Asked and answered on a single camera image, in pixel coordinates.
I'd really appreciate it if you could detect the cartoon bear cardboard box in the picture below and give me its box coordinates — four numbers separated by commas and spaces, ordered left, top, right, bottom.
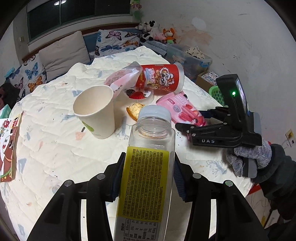
1, 113, 23, 183

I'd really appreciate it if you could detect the clear plastic bottle yellow label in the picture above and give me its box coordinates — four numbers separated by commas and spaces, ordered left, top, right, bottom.
113, 105, 176, 240

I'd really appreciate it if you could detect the black white cow plush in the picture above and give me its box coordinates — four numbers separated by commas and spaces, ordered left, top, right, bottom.
135, 20, 161, 43

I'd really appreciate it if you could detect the pink white plastic bag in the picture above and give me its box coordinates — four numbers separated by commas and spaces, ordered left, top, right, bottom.
104, 61, 142, 98

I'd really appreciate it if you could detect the butterfly pillow right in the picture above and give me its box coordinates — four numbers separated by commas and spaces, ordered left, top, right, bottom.
94, 30, 140, 57

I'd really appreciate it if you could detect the grey gloved right hand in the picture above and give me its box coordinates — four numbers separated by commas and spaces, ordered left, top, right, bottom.
226, 139, 272, 178

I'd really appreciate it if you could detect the red plastic stool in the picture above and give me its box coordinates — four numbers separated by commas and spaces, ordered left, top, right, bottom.
248, 184, 261, 195

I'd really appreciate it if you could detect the cardboard box with booklet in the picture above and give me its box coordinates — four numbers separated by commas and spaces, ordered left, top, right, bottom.
195, 71, 219, 92

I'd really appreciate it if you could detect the teal tissue box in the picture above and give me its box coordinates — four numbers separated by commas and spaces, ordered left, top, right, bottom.
0, 104, 11, 119

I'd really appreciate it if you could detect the green plastic waste basket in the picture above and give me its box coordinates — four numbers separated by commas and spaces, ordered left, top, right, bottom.
208, 85, 225, 106

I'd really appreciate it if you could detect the grey cushion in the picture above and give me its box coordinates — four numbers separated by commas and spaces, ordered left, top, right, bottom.
39, 31, 90, 81

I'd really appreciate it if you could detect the pink biscuit stick box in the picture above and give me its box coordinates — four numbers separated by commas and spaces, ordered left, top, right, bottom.
156, 91, 207, 126

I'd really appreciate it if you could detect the strawberry jelly cup lid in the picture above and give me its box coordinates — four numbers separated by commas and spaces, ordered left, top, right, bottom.
123, 88, 154, 105

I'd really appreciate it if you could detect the white quilted table cover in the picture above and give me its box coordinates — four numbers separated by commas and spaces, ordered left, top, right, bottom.
1, 47, 252, 240

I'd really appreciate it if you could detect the clear plastic storage bin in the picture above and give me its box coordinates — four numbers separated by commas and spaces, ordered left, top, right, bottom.
166, 44, 213, 80

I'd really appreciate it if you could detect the orange fox plush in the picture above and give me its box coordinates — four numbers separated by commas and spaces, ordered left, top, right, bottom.
163, 28, 176, 44

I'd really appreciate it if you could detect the butterfly pillow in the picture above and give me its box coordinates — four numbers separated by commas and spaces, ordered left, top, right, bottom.
94, 30, 140, 57
6, 54, 48, 100

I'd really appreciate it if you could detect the butterfly pillow left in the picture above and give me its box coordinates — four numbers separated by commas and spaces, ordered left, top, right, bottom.
6, 54, 48, 100

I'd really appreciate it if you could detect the red snack cup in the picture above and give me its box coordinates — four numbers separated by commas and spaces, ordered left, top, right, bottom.
135, 62, 185, 94

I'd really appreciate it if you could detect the dark jacket forearm right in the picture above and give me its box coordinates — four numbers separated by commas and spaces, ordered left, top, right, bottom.
253, 144, 295, 220

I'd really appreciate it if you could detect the dark window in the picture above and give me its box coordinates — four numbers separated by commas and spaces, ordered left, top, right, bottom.
27, 0, 130, 40

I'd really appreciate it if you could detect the orange bread piece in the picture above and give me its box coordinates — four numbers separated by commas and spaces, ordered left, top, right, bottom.
126, 103, 144, 121

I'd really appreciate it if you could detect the white paper cup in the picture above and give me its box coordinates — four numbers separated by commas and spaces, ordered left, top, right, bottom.
73, 85, 115, 139

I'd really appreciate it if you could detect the dark clothes pile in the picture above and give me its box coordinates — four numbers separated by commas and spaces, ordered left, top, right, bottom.
0, 83, 20, 109

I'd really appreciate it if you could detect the hanging flower decoration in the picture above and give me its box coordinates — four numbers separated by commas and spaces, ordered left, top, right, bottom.
130, 0, 144, 22

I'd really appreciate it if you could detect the wall power socket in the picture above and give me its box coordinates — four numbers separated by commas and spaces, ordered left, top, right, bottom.
285, 129, 295, 147

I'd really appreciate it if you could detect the pink plush toy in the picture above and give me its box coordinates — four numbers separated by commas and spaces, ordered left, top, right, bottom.
153, 33, 166, 43

